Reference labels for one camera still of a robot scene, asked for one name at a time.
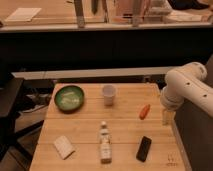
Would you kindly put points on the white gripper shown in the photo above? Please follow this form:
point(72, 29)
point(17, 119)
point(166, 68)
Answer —
point(167, 117)

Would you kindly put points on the black eraser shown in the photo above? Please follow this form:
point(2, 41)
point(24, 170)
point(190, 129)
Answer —
point(143, 149)

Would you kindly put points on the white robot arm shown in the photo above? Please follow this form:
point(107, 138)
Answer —
point(186, 93)

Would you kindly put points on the orange carrot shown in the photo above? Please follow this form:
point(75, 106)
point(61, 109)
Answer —
point(144, 112)

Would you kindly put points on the small clear bottle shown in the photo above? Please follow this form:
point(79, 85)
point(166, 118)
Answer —
point(105, 146)

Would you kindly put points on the green bowl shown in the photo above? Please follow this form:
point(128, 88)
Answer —
point(69, 98)

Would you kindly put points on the white sponge block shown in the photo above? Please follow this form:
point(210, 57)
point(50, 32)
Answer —
point(63, 147)

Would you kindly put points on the black chair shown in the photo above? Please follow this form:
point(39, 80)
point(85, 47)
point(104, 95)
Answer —
point(13, 100)

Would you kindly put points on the white paper sheet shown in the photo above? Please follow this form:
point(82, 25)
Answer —
point(23, 15)

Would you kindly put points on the grey metal rail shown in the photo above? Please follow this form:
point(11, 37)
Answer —
point(33, 75)

